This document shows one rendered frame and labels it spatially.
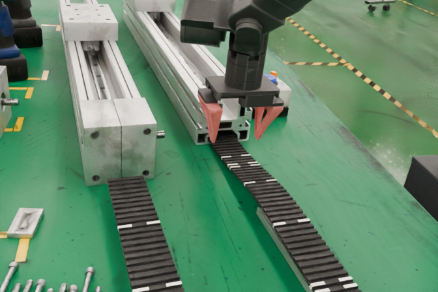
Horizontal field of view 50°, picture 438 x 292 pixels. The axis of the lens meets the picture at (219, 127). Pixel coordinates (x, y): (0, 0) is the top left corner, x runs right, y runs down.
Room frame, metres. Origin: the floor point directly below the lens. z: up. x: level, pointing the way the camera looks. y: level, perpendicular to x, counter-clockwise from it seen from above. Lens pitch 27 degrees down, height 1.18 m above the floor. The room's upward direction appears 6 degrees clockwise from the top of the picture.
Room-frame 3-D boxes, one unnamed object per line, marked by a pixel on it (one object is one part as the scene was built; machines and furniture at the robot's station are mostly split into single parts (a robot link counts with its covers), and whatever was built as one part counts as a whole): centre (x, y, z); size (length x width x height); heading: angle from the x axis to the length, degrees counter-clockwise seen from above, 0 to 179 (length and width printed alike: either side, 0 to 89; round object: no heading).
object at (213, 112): (0.66, 0.00, 0.86); 0.07 x 0.07 x 0.09; 22
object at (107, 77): (1.02, 0.32, 0.82); 0.80 x 0.10 x 0.09; 22
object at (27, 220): (0.45, 0.23, 0.78); 0.05 x 0.03 x 0.01; 7
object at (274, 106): (0.68, -0.05, 0.86); 0.07 x 0.07 x 0.09; 22
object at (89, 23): (1.02, 0.32, 0.87); 0.16 x 0.11 x 0.07; 22
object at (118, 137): (0.61, 0.14, 0.83); 0.12 x 0.09 x 0.10; 112
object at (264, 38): (0.67, -0.02, 1.00); 0.07 x 0.06 x 0.07; 87
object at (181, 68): (1.09, 0.14, 0.82); 0.80 x 0.10 x 0.09; 22
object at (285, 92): (0.88, -0.08, 0.81); 0.10 x 0.08 x 0.06; 112
